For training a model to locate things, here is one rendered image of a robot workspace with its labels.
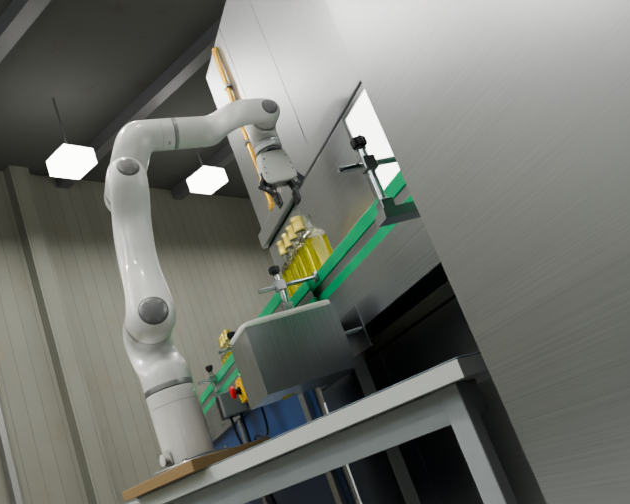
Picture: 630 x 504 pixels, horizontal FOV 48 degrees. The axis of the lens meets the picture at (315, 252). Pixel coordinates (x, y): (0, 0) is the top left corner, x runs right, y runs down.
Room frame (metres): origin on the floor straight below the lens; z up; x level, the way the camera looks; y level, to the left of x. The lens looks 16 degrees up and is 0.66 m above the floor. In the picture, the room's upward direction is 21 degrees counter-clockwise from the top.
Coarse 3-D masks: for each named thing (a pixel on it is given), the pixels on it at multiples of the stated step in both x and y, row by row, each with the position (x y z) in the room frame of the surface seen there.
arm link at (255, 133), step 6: (246, 126) 1.89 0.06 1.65; (252, 126) 1.87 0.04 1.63; (252, 132) 1.88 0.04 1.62; (258, 132) 1.87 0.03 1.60; (264, 132) 1.87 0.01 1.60; (270, 132) 1.88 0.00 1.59; (276, 132) 1.90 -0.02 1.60; (252, 138) 1.89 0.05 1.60; (258, 138) 1.87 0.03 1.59; (264, 138) 1.87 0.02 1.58; (252, 144) 1.90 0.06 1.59
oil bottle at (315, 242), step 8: (312, 232) 1.83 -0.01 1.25; (320, 232) 1.84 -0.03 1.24; (304, 240) 1.85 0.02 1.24; (312, 240) 1.83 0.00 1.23; (320, 240) 1.84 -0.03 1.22; (304, 248) 1.87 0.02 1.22; (312, 248) 1.83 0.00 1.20; (320, 248) 1.83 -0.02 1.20; (328, 248) 1.84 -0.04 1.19; (312, 256) 1.84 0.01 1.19; (320, 256) 1.83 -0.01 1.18; (328, 256) 1.84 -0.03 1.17; (312, 264) 1.86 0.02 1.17; (320, 264) 1.83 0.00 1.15
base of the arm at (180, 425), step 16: (192, 384) 1.69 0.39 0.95; (160, 400) 1.64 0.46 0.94; (176, 400) 1.65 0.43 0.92; (192, 400) 1.67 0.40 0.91; (160, 416) 1.65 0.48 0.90; (176, 416) 1.64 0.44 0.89; (192, 416) 1.66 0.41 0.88; (160, 432) 1.66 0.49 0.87; (176, 432) 1.64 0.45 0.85; (192, 432) 1.65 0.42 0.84; (208, 432) 1.70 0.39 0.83; (176, 448) 1.64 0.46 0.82; (192, 448) 1.65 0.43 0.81; (208, 448) 1.68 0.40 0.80; (224, 448) 1.67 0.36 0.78; (160, 464) 1.65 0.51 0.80; (176, 464) 1.61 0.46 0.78
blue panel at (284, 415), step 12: (312, 396) 1.87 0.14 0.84; (264, 408) 2.29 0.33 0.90; (276, 408) 2.18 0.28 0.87; (288, 408) 2.07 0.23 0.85; (300, 408) 1.98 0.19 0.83; (252, 420) 2.46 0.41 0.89; (276, 420) 2.21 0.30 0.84; (288, 420) 2.11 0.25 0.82; (300, 420) 2.01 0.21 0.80; (228, 432) 2.83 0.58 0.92; (252, 432) 2.51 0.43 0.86; (264, 432) 2.37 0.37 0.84; (276, 432) 2.25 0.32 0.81; (216, 444) 3.09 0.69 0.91; (228, 444) 2.89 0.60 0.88; (240, 444) 2.71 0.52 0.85
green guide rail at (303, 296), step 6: (306, 282) 1.84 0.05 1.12; (300, 288) 1.89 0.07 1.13; (306, 288) 1.85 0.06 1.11; (294, 294) 1.94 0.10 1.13; (300, 294) 1.90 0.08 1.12; (306, 294) 1.88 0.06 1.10; (312, 294) 1.84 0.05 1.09; (294, 300) 1.96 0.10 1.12; (300, 300) 1.92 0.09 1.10; (306, 300) 1.89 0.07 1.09; (312, 300) 1.84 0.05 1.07; (294, 306) 1.97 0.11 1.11
